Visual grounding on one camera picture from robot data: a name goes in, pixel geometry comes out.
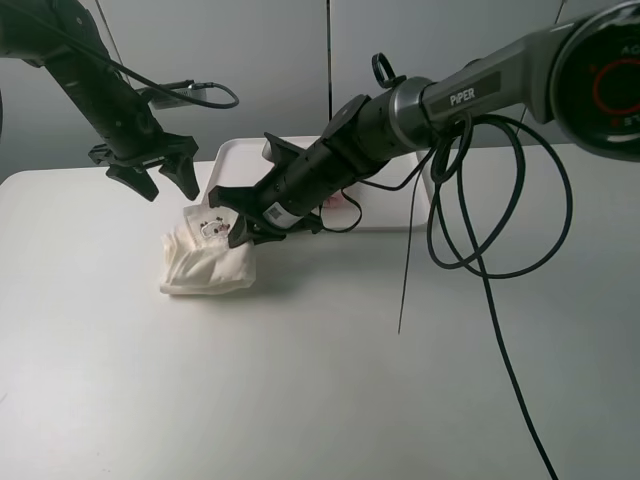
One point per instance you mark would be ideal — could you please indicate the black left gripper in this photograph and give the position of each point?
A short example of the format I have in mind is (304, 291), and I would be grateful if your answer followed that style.
(131, 135)

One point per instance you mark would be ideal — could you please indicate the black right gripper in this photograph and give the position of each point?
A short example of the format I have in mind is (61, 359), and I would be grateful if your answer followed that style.
(281, 203)

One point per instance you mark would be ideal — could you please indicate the cream white towel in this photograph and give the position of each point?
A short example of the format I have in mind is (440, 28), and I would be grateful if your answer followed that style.
(198, 259)

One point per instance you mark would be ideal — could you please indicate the pink towel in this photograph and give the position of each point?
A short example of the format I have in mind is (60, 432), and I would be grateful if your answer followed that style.
(334, 201)

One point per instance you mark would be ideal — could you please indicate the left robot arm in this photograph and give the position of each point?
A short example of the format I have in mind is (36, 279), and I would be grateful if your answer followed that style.
(62, 37)

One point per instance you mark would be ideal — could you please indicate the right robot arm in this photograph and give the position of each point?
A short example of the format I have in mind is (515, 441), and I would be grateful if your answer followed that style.
(582, 75)

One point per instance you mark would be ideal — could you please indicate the white rectangular plastic tray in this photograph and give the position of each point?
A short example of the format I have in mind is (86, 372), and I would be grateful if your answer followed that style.
(240, 163)

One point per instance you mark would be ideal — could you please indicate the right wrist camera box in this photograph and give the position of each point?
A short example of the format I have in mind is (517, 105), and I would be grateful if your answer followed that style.
(279, 151)

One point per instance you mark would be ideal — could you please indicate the thin black right cable tie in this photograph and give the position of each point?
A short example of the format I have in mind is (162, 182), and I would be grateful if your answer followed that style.
(407, 255)

